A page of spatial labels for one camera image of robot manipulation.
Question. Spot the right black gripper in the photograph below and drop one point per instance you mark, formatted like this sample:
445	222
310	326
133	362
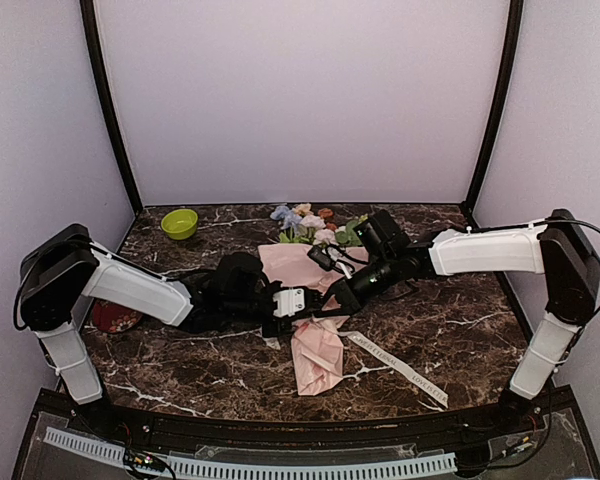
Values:
345	288

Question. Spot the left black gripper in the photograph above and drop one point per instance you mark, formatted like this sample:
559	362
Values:
285	320

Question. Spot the pink wrapping paper sheet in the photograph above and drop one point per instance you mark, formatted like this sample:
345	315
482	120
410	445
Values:
289	264

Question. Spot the beige printed ribbon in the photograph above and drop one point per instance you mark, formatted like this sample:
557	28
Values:
395	362

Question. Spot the white rose stem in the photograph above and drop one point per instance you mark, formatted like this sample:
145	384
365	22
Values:
308	230
346	236

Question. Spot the blue flower stem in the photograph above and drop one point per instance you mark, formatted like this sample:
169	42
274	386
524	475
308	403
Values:
282	214

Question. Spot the peach and orange flower stem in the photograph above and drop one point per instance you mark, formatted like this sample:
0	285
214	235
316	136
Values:
312	210

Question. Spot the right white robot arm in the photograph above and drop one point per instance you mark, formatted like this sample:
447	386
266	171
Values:
552	265

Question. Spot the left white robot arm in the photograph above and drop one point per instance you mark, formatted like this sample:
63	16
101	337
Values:
71	270

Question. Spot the green plastic bowl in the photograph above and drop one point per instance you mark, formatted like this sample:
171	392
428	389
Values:
180	224

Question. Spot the red embroidered pouch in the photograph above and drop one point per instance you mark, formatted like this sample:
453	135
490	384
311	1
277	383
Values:
112	318

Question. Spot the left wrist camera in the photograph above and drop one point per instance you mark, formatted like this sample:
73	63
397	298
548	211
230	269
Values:
240	286

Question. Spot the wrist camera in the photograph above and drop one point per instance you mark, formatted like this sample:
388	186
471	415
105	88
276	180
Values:
381	237
240	286

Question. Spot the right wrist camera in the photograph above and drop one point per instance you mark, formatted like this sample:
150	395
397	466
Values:
381	237

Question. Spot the grey slotted cable duct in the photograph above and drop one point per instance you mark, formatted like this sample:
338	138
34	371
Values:
222	463

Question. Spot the left black frame post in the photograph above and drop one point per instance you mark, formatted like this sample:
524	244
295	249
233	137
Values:
108	109

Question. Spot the black frame post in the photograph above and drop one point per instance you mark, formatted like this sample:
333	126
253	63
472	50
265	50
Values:
501	89
108	109

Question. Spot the right black frame post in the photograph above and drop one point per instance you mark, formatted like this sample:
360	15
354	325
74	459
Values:
501	89

